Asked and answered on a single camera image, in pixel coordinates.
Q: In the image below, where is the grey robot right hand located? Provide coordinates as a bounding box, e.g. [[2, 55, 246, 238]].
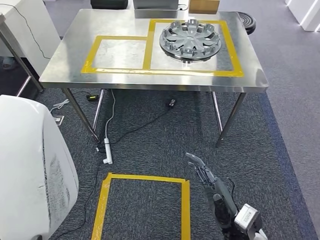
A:
[[185, 151, 238, 230]]

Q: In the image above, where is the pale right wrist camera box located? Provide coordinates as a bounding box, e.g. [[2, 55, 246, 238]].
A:
[[234, 203, 263, 235]]

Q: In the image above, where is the grey box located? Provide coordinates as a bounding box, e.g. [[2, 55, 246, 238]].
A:
[[133, 0, 180, 19]]

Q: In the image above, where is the black ribbed round stool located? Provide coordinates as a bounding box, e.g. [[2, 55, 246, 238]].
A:
[[235, 11, 257, 36]]

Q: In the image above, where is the yellow tape on workbench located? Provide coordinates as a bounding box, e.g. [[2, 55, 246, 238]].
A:
[[80, 18, 245, 78]]

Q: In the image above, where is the stainless steel workbench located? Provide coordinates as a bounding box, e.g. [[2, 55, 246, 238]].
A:
[[38, 8, 269, 148]]

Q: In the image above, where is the white cable bundle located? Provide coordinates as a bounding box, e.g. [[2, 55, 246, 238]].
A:
[[49, 98, 70, 114]]

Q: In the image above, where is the white power strip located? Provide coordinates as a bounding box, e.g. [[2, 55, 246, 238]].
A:
[[103, 138, 113, 166]]

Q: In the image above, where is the silver wheel hub cap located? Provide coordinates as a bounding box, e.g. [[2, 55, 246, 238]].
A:
[[158, 18, 222, 64]]

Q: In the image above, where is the yellow floor tape marking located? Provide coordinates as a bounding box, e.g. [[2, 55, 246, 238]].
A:
[[91, 172, 192, 240]]

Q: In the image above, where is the white curved body panel part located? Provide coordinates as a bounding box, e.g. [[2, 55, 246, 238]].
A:
[[0, 94, 79, 240]]

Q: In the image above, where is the black case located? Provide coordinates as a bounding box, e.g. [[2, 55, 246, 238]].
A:
[[90, 0, 128, 10]]

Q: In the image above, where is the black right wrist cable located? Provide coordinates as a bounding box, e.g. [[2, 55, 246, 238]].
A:
[[227, 178, 237, 203]]

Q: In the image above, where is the white power strip cord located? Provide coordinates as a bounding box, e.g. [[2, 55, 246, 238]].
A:
[[105, 89, 116, 140]]

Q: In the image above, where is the cardboard box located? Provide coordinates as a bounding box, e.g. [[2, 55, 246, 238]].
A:
[[189, 0, 220, 15]]

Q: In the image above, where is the long black floor cable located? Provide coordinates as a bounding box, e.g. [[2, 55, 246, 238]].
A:
[[51, 105, 173, 240]]

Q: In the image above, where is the white cabinet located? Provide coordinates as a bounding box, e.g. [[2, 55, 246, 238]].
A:
[[285, 0, 320, 33]]

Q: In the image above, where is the white desk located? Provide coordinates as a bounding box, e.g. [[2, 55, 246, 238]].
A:
[[0, 0, 61, 97]]

